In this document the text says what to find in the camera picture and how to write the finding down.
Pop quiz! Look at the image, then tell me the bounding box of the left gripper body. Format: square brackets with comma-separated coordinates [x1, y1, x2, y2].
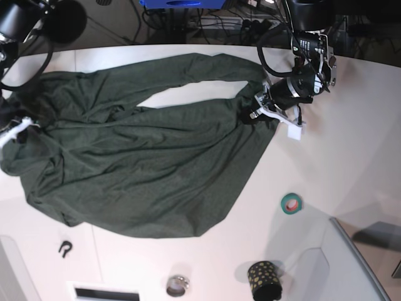
[270, 78, 313, 110]

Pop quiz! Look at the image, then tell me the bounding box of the green tape roll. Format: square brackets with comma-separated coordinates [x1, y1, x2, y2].
[280, 193, 303, 215]

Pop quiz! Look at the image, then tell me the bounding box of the dark green t-shirt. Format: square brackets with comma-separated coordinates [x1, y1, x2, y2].
[1, 53, 277, 238]

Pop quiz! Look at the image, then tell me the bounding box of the small black clip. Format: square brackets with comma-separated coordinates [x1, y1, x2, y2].
[58, 240, 73, 258]

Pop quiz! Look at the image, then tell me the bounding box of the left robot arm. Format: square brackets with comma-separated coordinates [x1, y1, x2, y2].
[256, 1, 336, 112]

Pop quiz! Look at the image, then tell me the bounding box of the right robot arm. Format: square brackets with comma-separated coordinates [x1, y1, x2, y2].
[1, 1, 55, 92]

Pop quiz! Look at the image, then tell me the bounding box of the blue plastic box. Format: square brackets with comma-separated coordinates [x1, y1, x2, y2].
[139, 0, 225, 9]

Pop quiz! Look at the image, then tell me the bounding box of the black gold-dotted cup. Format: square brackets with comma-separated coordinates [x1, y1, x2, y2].
[247, 261, 283, 301]

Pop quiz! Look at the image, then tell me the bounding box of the silver tape roll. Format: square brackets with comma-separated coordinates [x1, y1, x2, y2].
[165, 275, 190, 297]

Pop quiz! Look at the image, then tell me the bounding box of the round black stand base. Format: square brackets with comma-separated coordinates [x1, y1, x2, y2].
[43, 0, 87, 45]

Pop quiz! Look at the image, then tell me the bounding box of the white slotted tray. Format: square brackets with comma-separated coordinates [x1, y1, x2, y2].
[66, 281, 146, 301]

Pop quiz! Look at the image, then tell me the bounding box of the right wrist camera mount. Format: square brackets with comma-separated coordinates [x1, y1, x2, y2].
[1, 117, 36, 148]

